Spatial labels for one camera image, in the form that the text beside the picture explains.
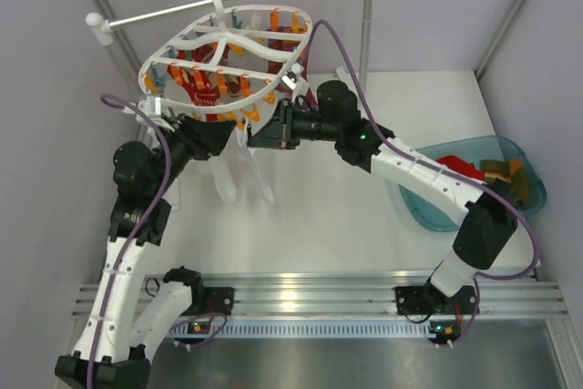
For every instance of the white sock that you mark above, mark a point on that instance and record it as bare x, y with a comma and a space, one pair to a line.
218, 168
247, 154

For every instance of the hanging white sock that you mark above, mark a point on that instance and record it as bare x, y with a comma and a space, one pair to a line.
218, 168

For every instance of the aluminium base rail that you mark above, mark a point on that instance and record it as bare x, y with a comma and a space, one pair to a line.
368, 307

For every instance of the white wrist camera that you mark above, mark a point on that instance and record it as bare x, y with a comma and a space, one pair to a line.
293, 79
152, 107

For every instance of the red sock in basket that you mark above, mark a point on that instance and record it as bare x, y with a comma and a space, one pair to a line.
462, 167

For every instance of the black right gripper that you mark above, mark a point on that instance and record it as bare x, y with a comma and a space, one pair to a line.
270, 137

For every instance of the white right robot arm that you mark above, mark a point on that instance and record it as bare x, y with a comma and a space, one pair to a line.
482, 212

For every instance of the green orange striped sock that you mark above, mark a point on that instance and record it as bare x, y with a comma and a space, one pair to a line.
511, 171

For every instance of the silver clothes rack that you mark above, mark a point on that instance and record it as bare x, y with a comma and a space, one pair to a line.
105, 29

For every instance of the red patterned sock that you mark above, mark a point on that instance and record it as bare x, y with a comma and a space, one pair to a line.
206, 88

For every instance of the white oval clip hanger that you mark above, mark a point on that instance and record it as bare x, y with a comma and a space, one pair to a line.
258, 42

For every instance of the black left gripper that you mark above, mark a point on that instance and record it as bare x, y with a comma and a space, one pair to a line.
211, 137

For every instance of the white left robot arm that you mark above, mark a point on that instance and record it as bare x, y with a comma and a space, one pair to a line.
118, 345

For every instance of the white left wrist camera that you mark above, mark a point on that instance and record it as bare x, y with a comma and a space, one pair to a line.
152, 107

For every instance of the teal plastic basket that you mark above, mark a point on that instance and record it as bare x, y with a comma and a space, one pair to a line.
486, 158

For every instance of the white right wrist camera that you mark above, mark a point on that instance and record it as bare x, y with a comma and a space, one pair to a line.
293, 79

